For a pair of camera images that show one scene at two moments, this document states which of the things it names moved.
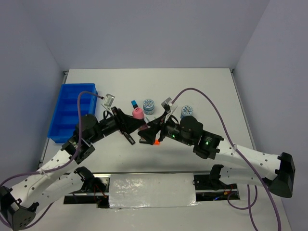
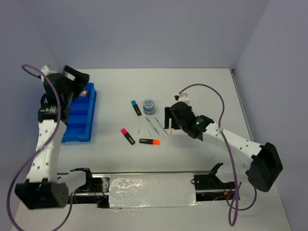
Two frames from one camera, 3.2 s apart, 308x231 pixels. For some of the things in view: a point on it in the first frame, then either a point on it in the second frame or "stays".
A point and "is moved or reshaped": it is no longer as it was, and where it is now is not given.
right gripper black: [149, 134] to [168, 114]
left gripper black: [121, 116] to [79, 82]
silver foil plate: [152, 190] stays
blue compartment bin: [65, 119] stays
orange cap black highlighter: [155, 142] stays
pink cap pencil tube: [138, 113] is moved or reshaped
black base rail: [207, 189] stays
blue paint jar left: [148, 106] stays
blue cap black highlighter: [134, 104] stays
